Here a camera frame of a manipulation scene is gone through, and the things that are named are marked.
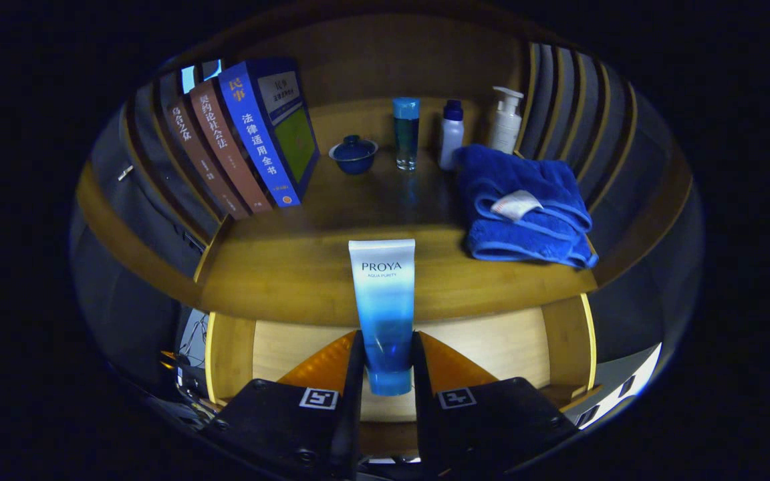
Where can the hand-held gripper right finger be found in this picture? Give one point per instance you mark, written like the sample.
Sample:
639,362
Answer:
423,434

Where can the wooden countertop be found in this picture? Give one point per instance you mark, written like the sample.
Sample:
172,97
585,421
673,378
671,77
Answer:
291,274

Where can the blue folded towel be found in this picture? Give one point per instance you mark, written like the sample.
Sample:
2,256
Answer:
525,234

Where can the white pump bottle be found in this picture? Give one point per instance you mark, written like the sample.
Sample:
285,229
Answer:
505,127

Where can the reddish brown book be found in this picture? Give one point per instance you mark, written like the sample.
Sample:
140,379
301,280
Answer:
228,147

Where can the thick blue book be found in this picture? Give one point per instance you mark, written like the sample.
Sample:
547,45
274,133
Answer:
261,140

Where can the dark brown book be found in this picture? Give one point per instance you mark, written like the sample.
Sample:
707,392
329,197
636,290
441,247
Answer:
204,167

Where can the teal glass bottle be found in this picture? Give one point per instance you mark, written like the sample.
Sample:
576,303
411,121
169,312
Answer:
406,137

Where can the wooden drawer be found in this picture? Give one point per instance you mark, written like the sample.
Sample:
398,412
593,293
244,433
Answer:
305,347

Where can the wooden cabinet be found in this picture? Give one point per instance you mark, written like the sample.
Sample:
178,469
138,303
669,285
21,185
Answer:
392,53

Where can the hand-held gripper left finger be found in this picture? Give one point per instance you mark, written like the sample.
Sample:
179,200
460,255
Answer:
353,427

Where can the blue and white tube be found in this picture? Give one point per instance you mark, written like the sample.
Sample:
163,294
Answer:
383,300

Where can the blue lidded teacup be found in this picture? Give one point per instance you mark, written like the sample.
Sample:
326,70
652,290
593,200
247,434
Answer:
353,157

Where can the white bottle with blue cap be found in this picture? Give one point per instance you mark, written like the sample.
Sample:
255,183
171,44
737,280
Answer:
451,140

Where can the silver clip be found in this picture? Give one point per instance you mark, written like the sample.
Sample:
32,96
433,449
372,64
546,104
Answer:
125,172

